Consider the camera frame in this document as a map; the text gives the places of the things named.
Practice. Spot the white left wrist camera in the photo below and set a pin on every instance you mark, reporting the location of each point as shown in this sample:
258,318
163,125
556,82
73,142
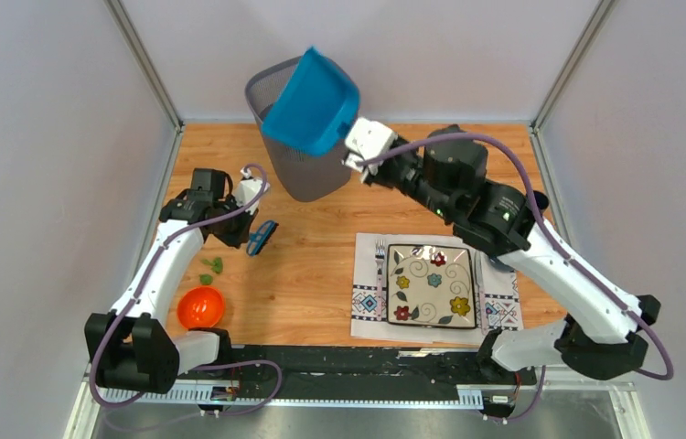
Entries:
251,188

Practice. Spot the blue hand brush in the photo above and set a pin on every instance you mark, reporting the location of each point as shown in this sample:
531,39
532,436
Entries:
259,238

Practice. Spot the grey mesh waste bin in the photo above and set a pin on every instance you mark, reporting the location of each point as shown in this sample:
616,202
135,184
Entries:
305,178

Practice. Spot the green paper scrap pair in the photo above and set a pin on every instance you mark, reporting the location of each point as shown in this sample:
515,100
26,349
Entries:
215,264

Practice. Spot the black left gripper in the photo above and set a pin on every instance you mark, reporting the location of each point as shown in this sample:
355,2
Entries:
239,239

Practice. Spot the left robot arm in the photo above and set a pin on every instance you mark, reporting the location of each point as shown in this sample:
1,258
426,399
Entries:
129,346

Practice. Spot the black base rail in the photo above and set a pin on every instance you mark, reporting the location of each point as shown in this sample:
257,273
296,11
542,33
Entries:
359,373

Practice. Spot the blue dustpan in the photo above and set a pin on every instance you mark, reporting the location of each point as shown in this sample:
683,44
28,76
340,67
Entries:
316,108

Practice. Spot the square floral plate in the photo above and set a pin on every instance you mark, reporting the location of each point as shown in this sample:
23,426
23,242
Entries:
430,286

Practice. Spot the silver knife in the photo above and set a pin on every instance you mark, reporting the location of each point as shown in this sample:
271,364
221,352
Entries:
479,295

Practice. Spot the white patterned placemat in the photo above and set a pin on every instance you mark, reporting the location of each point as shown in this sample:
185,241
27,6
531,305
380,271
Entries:
502,299

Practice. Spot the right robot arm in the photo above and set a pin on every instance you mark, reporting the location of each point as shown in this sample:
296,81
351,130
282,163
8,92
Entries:
606,331

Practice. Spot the silver fork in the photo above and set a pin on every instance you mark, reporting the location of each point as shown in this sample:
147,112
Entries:
380,257

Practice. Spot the orange bowl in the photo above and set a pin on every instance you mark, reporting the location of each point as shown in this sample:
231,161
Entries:
202,306

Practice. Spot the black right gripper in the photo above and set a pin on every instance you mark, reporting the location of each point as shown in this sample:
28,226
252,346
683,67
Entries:
407,149

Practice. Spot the dark blue mug far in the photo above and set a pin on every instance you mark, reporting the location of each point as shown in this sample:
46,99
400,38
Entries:
542,201

